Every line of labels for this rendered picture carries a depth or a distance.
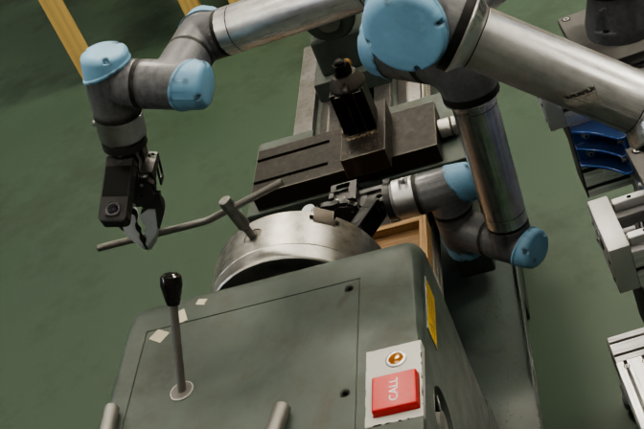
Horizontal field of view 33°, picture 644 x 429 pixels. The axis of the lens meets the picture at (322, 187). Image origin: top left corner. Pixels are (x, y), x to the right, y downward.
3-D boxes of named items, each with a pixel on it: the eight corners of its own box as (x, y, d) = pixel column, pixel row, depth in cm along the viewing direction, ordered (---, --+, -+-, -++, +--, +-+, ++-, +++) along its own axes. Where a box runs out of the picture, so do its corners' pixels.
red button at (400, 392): (422, 412, 136) (417, 401, 135) (376, 422, 138) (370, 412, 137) (421, 377, 141) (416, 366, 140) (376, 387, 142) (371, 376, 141)
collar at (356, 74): (365, 88, 233) (360, 77, 232) (330, 99, 235) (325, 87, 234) (365, 70, 240) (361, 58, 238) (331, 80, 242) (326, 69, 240)
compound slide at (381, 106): (392, 167, 234) (384, 147, 231) (347, 179, 236) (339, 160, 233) (391, 116, 250) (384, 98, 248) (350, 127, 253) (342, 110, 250)
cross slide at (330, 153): (443, 160, 237) (437, 144, 234) (258, 211, 247) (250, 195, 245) (439, 116, 252) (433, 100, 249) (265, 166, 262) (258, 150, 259)
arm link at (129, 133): (137, 124, 166) (84, 128, 167) (143, 149, 169) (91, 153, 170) (146, 99, 172) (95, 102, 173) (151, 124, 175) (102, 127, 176)
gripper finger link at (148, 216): (171, 231, 187) (160, 186, 181) (165, 253, 182) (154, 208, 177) (152, 232, 187) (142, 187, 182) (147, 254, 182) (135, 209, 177)
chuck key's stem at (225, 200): (267, 241, 185) (229, 192, 180) (267, 249, 183) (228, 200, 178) (257, 246, 186) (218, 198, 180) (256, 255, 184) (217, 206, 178)
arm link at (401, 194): (423, 222, 202) (408, 188, 198) (399, 229, 203) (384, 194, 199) (422, 198, 208) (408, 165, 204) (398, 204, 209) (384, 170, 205)
